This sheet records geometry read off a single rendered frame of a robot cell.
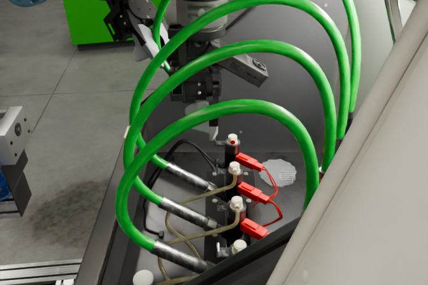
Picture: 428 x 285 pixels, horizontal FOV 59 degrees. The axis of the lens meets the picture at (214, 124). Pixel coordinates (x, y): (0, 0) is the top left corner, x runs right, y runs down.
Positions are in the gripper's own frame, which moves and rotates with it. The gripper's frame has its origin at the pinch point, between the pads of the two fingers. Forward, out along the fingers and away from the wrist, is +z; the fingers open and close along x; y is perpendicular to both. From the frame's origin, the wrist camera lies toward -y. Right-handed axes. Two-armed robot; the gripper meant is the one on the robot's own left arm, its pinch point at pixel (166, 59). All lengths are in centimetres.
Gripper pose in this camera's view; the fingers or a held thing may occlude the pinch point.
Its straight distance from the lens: 75.7
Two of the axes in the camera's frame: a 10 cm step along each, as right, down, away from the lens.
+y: -6.7, 4.0, 6.2
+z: 4.6, 8.8, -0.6
